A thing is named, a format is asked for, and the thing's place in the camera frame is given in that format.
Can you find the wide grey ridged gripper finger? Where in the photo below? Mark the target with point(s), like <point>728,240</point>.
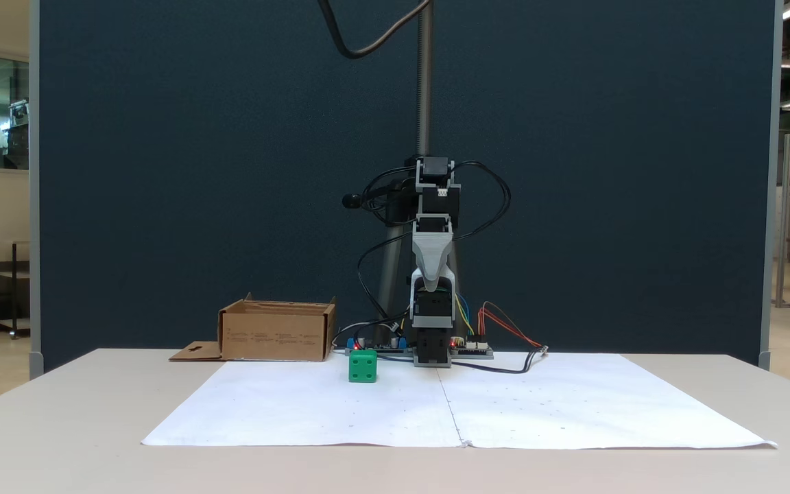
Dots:
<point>433,254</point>

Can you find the green dice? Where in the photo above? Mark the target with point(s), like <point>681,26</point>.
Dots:
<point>362,367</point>

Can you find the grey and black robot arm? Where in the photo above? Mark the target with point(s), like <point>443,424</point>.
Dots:
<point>439,202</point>

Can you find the blue circuit board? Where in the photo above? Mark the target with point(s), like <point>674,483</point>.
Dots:
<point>385,348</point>

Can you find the brown cardboard box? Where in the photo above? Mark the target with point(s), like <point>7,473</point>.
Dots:
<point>271,336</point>

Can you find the white paper sheet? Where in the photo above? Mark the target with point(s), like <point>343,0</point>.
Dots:
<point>313,405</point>
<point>573,405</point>

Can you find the dark blue partition panel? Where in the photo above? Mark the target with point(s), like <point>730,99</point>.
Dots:
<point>230,171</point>

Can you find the framed wall window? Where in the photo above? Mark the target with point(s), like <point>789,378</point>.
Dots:
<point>7,103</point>

